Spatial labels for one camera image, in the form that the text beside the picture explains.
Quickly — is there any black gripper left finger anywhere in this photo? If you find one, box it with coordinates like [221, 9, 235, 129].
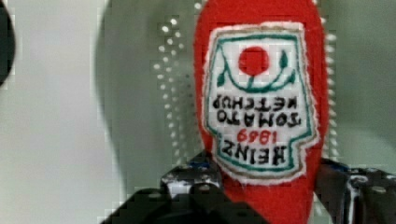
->
[100, 151, 269, 224]

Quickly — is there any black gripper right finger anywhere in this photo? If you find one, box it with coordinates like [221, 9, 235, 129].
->
[315, 159, 396, 224]

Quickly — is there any red plush ketchup bottle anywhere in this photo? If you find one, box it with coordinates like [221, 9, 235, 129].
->
[194, 0, 329, 224]

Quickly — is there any green oval strainer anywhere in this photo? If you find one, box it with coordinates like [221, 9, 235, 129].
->
[94, 0, 396, 194]

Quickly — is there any large black pan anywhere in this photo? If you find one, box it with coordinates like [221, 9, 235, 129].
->
[0, 0, 16, 86]

